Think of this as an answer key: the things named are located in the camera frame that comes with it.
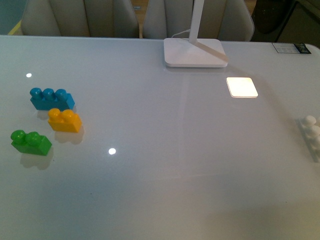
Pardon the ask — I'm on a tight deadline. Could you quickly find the white desk lamp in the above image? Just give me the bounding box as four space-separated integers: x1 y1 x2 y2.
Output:
163 0 229 68

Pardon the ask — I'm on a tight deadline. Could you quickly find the beige chair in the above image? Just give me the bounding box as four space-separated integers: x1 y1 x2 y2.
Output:
142 0 255 42
21 0 140 38

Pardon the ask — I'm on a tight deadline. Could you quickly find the yellow two-stud block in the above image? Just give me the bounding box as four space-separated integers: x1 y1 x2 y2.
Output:
48 108 82 133

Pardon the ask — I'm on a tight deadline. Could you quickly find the white studded base plate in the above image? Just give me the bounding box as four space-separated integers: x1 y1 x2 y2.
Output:
295 115 320 164

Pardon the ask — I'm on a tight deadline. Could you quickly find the blue three-stud block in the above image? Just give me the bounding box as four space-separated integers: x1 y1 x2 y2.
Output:
29 87 75 111

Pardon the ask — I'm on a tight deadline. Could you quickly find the green two-stud block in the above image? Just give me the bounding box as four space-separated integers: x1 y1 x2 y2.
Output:
10 129 52 156

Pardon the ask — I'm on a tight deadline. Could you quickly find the dark label sticker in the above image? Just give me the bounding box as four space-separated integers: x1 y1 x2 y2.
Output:
272 42 311 55

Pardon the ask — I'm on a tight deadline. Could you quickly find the right beige chair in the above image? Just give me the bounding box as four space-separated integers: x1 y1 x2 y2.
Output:
142 0 255 42

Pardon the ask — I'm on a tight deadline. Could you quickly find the left beige chair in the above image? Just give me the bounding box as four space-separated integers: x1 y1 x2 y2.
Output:
21 0 140 38

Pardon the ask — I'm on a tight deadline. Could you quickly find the white lamp cable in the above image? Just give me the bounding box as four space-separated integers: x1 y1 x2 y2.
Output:
170 28 191 39

